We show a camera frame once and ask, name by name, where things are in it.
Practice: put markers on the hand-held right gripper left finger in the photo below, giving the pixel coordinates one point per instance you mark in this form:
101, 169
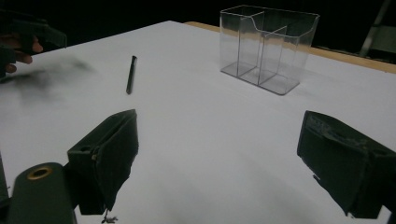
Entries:
106, 155

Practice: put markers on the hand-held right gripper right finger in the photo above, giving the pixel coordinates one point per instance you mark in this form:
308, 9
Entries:
342, 168

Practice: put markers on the black pen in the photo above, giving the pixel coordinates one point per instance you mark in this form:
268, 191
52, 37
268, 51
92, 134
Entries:
131, 74

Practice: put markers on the white metal stand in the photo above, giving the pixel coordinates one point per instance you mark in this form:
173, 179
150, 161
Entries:
383, 37

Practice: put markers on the wooden table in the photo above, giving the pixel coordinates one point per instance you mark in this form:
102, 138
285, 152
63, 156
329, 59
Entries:
342, 57

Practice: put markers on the white table board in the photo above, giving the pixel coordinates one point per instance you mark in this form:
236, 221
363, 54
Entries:
202, 140

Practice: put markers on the clear plastic divided container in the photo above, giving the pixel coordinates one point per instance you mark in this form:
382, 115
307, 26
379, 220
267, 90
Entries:
267, 59

